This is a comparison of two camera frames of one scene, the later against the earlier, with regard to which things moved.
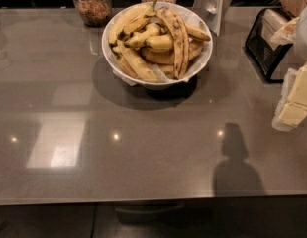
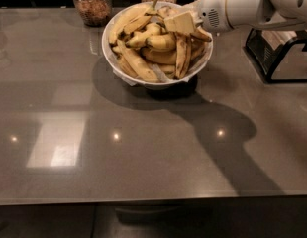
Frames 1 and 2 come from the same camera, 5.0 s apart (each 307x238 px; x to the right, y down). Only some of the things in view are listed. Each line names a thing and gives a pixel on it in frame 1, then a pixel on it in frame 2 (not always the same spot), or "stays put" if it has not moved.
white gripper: x=304 y=34 to x=210 y=13
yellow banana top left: x=130 y=18 stays put
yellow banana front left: x=136 y=63 stays put
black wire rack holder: x=263 y=53 stays put
